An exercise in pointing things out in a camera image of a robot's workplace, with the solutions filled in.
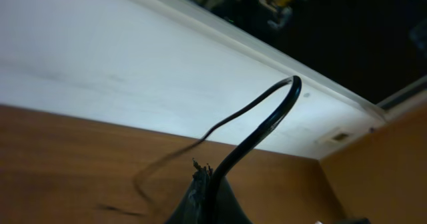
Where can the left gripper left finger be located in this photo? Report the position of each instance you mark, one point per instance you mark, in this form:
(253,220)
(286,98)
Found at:
(190,209)

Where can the white partition board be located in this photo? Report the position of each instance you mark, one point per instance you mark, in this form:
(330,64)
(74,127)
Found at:
(127,63)

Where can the wooden side panel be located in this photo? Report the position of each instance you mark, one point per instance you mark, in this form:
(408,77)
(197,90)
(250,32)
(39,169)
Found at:
(382,175)

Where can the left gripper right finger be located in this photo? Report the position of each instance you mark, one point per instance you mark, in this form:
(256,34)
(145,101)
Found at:
(223,205)

